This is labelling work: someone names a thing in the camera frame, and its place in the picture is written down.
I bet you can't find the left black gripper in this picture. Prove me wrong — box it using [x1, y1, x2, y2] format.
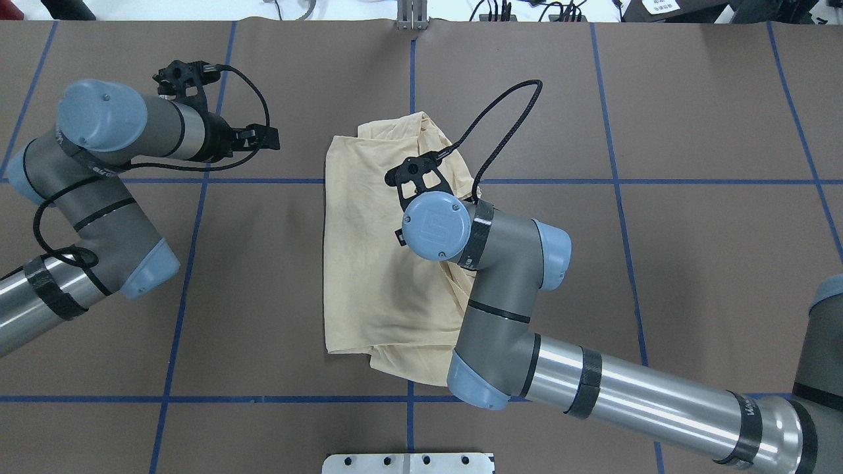
[198, 112, 281, 164]

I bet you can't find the beige long-sleeve printed shirt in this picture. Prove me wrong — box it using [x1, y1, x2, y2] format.
[324, 112, 475, 386]

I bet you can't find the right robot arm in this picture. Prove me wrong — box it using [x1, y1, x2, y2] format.
[396, 191, 841, 473]

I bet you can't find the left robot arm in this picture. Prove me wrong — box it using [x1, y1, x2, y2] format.
[1, 65, 280, 356]

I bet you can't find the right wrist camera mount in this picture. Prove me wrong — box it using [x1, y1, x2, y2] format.
[383, 151, 455, 212]

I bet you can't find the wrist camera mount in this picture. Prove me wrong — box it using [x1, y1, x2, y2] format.
[151, 60, 222, 112]
[383, 151, 455, 212]

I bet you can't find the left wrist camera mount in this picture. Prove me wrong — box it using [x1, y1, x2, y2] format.
[151, 60, 222, 112]

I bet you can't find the aluminium frame post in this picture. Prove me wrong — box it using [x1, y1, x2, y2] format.
[396, 0, 429, 30]

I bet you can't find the white camera mast pedestal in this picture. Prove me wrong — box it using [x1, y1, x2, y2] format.
[321, 452, 497, 473]

